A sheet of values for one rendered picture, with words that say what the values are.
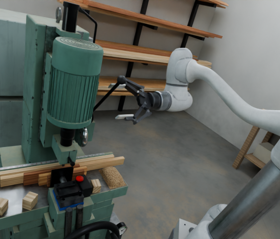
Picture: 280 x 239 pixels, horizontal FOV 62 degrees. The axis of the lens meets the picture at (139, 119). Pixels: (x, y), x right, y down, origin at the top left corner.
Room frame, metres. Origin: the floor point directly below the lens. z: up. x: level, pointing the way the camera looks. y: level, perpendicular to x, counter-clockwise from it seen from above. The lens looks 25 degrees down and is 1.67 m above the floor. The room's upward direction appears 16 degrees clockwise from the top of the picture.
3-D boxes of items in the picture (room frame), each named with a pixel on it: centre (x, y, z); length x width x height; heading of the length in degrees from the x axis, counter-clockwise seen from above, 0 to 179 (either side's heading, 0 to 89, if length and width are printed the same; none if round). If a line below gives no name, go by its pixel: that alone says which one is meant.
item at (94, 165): (0.86, 0.25, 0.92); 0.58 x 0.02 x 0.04; 130
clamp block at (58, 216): (0.67, 0.18, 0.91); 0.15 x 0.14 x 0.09; 130
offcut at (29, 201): (0.63, 0.32, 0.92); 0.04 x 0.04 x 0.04; 86
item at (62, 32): (0.94, 0.37, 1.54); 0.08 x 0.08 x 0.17; 40
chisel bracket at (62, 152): (0.85, 0.29, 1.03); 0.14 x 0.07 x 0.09; 40
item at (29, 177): (0.79, 0.31, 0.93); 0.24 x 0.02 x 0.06; 130
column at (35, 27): (1.06, 0.47, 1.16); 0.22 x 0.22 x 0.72; 40
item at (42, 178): (0.80, 0.26, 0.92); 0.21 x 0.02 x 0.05; 130
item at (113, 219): (0.89, -0.01, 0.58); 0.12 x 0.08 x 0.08; 40
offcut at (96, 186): (0.80, 0.11, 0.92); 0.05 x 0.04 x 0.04; 33
